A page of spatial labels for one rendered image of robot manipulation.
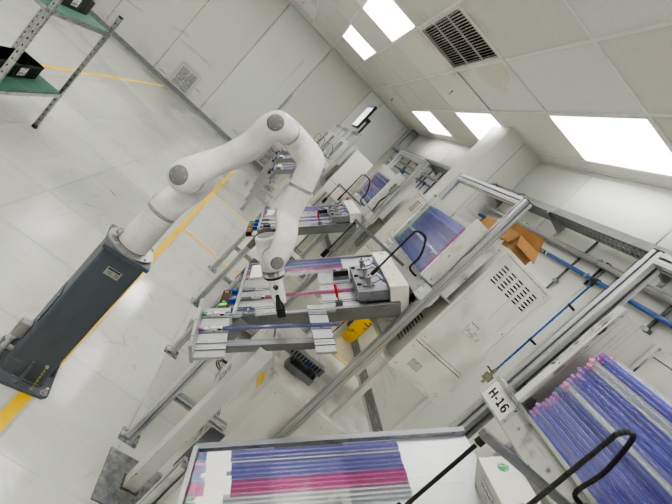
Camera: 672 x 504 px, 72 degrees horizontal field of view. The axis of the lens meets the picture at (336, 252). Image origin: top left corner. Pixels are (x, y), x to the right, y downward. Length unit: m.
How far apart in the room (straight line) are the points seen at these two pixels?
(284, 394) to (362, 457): 0.95
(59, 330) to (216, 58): 9.10
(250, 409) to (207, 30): 9.36
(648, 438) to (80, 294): 1.77
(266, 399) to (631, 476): 1.51
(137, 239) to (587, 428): 1.52
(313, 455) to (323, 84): 9.74
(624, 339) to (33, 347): 1.97
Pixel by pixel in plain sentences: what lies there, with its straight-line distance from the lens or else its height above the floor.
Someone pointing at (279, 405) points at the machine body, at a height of 0.53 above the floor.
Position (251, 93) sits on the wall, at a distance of 10.62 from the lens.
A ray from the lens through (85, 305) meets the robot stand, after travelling 2.00.
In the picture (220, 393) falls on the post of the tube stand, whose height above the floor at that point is 0.58.
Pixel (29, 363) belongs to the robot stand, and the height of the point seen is 0.10.
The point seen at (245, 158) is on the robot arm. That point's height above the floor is 1.26.
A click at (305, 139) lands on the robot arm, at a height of 1.46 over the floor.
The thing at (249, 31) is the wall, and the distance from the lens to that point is 10.72.
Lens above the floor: 1.51
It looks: 9 degrees down
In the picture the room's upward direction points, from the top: 45 degrees clockwise
